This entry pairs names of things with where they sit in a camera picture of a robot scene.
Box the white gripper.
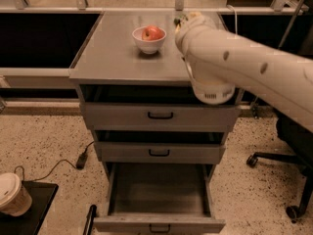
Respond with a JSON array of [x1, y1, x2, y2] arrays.
[[175, 12, 217, 55]]

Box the green jalapeno chip bag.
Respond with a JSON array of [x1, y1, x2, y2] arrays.
[[174, 15, 188, 26]]

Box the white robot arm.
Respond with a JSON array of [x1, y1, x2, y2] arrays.
[[175, 12, 313, 132]]

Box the grey top drawer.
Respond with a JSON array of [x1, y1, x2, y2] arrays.
[[80, 84, 240, 132]]

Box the grey drawer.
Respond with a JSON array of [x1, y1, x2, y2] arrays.
[[95, 130, 225, 165], [94, 163, 225, 235], [80, 84, 240, 132]]

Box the grey drawer cabinet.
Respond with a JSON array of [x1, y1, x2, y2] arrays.
[[67, 9, 253, 235]]

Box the grey middle drawer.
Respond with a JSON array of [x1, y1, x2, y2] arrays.
[[95, 130, 225, 165]]

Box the grey bottom drawer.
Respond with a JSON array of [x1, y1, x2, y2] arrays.
[[94, 163, 225, 235]]

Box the red apple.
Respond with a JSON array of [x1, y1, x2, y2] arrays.
[[142, 25, 164, 41]]

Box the white ceramic bowl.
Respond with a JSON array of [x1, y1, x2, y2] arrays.
[[132, 26, 166, 54]]

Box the black office chair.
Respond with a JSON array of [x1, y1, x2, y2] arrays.
[[246, 116, 313, 222]]

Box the white lidded paper cup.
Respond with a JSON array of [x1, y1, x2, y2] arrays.
[[0, 173, 32, 216]]

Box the black side table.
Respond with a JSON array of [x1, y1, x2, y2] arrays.
[[0, 182, 59, 235]]

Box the black power adapter with cable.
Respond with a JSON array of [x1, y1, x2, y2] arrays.
[[14, 142, 94, 182]]

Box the black handle bar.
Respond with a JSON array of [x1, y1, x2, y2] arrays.
[[83, 205, 97, 235]]

